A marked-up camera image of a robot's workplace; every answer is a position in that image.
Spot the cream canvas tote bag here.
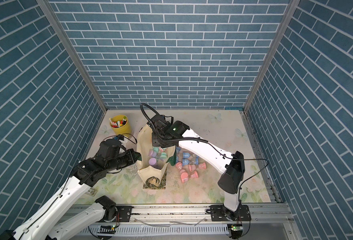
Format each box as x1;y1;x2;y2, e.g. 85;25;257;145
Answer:
136;125;176;190

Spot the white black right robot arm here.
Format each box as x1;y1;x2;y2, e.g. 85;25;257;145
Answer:
143;113;251;221

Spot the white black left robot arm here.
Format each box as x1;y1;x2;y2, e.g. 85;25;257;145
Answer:
0;135;141;240

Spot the yellow cup with markers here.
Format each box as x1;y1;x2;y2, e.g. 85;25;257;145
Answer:
109;115;132;136

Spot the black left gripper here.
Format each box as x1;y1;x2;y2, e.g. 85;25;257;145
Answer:
106;147;143;172

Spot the pink hourglass front right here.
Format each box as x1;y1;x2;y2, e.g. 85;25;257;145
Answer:
188;163;206;179

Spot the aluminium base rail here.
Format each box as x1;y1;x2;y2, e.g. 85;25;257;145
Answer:
75;203;301;240

